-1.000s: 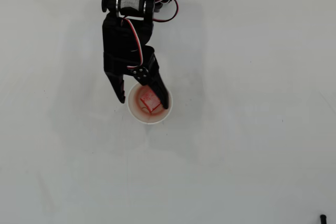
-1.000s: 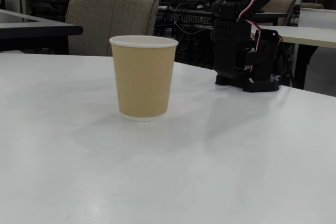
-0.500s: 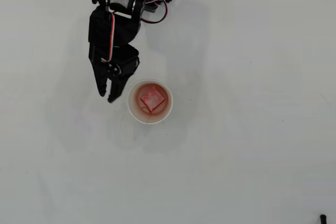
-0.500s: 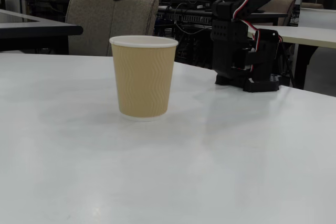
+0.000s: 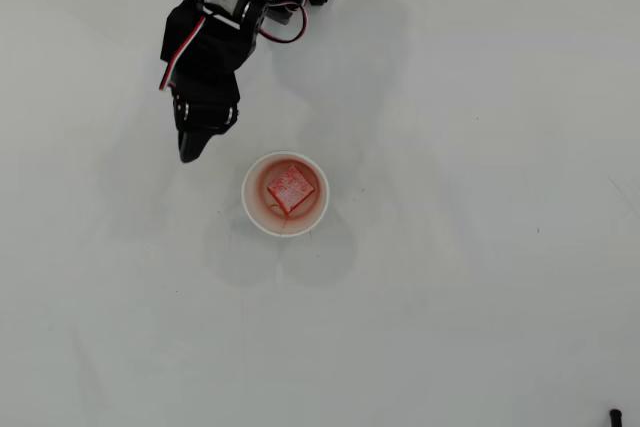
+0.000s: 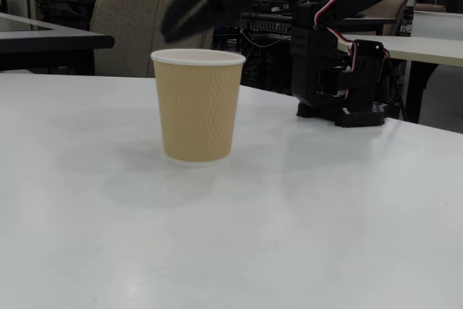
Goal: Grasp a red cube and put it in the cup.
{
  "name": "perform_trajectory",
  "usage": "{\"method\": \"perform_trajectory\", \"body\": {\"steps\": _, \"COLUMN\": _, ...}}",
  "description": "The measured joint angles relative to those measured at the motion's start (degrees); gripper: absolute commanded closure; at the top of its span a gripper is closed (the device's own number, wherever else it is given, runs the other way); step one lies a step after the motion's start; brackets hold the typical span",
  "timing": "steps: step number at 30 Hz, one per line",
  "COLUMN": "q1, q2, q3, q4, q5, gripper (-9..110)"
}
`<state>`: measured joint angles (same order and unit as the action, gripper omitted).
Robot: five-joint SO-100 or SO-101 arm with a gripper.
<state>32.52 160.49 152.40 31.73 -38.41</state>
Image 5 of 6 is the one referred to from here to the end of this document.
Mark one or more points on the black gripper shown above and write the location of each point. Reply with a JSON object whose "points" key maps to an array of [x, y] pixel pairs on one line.
{"points": [[204, 114]]}

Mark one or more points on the red sugar-coated cube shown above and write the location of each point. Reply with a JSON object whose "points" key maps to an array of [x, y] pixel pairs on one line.
{"points": [[290, 187]]}

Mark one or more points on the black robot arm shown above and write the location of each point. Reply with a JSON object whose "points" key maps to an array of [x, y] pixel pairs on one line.
{"points": [[210, 42]]}

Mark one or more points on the tan ripple paper cup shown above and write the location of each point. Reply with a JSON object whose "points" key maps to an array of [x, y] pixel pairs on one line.
{"points": [[252, 197]]}

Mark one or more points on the black rod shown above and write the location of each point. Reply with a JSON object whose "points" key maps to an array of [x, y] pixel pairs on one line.
{"points": [[615, 419]]}

